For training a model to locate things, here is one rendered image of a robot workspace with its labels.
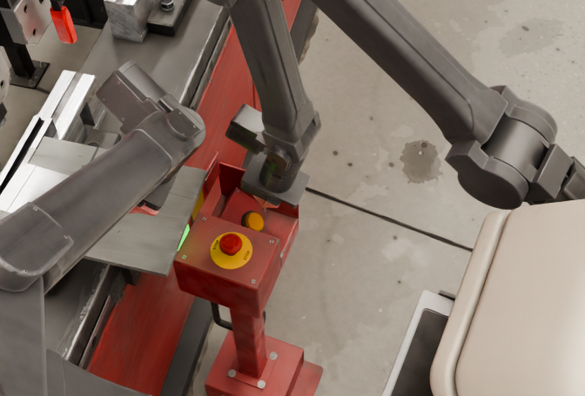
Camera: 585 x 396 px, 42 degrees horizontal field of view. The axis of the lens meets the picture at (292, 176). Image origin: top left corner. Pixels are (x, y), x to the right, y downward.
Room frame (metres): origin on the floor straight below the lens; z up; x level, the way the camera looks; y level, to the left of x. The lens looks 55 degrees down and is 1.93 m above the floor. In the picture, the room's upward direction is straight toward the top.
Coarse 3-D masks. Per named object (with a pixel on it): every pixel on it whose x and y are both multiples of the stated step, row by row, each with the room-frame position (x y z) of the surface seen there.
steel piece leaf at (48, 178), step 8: (40, 168) 0.66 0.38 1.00; (32, 176) 0.65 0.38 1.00; (40, 176) 0.65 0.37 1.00; (48, 176) 0.65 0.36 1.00; (56, 176) 0.65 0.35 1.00; (64, 176) 0.65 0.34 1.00; (32, 184) 0.63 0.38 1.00; (40, 184) 0.63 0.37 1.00; (48, 184) 0.63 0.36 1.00; (56, 184) 0.63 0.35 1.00; (24, 192) 0.62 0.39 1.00; (32, 192) 0.62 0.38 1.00; (40, 192) 0.62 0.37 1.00; (16, 200) 0.60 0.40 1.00; (24, 200) 0.60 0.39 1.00; (32, 200) 0.60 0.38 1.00; (16, 208) 0.59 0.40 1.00
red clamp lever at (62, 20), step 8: (56, 0) 0.76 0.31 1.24; (56, 8) 0.77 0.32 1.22; (64, 8) 0.77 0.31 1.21; (56, 16) 0.76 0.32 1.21; (64, 16) 0.76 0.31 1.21; (56, 24) 0.77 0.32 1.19; (64, 24) 0.76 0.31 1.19; (72, 24) 0.77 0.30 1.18; (64, 32) 0.76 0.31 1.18; (72, 32) 0.77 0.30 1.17; (64, 40) 0.76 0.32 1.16; (72, 40) 0.76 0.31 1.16
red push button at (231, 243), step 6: (228, 234) 0.66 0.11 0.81; (234, 234) 0.66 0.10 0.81; (222, 240) 0.65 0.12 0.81; (228, 240) 0.65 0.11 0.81; (234, 240) 0.65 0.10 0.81; (240, 240) 0.65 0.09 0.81; (222, 246) 0.64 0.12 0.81; (228, 246) 0.64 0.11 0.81; (234, 246) 0.64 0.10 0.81; (240, 246) 0.64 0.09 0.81; (228, 252) 0.63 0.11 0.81; (234, 252) 0.63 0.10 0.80
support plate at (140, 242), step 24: (48, 144) 0.70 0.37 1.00; (72, 144) 0.70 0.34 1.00; (48, 168) 0.66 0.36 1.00; (72, 168) 0.66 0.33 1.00; (192, 168) 0.66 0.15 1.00; (192, 192) 0.62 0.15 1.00; (0, 216) 0.58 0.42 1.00; (144, 216) 0.58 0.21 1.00; (168, 216) 0.58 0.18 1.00; (120, 240) 0.54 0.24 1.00; (144, 240) 0.54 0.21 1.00; (168, 240) 0.54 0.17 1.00; (120, 264) 0.50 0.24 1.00; (144, 264) 0.50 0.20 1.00; (168, 264) 0.50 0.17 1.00
